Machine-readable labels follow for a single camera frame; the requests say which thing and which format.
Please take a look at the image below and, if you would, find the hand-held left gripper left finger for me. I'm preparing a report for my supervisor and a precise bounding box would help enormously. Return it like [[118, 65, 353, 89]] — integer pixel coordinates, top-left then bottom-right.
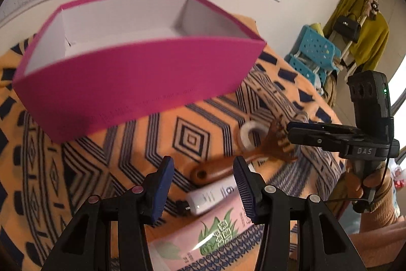
[[44, 155, 175, 271]]

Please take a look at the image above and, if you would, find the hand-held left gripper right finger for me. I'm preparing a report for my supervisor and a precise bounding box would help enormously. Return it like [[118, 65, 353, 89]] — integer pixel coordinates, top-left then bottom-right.
[[232, 156, 362, 271]]

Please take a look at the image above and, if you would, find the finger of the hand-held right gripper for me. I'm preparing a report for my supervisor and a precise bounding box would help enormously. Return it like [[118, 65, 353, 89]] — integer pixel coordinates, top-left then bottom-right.
[[287, 121, 362, 134], [289, 127, 353, 151]]

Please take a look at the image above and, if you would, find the brown wooden comb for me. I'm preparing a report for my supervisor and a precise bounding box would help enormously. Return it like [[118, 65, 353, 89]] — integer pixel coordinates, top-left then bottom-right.
[[190, 117, 300, 186]]

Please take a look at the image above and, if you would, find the small white tube black cap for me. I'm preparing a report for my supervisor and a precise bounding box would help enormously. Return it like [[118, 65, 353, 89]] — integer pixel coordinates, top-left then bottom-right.
[[176, 163, 257, 217]]

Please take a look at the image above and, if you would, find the white tape roll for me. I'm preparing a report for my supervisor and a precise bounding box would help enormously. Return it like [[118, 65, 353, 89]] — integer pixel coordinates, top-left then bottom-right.
[[237, 120, 271, 153]]

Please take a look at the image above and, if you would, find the pink tube green leaf print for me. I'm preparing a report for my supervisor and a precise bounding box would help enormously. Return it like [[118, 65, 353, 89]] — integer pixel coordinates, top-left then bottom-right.
[[148, 206, 265, 271]]

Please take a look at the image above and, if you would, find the pink cardboard box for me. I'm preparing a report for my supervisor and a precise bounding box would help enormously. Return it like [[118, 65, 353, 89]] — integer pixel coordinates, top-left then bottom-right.
[[13, 0, 267, 145]]

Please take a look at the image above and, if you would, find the person's right forearm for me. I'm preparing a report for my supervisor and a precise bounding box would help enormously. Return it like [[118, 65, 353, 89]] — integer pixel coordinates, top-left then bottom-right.
[[347, 177, 406, 271]]

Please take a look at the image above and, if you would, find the person's right hand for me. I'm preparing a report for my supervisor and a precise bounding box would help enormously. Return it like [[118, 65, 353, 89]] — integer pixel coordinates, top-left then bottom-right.
[[345, 160, 387, 199]]

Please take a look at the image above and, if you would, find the orange patterned blanket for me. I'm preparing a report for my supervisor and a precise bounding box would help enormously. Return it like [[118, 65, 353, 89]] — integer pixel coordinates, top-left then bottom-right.
[[0, 14, 346, 271]]

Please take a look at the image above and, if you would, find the white coat rack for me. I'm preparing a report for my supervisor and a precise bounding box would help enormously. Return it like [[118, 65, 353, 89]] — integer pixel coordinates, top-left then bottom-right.
[[336, 0, 390, 75]]

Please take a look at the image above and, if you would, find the yellow hanging garment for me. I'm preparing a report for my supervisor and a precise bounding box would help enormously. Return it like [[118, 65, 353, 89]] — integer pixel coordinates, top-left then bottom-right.
[[322, 0, 390, 72]]

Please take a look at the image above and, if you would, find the blue perforated plastic rack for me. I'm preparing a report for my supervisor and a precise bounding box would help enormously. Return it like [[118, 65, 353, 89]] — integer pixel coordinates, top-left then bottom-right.
[[284, 24, 342, 90]]

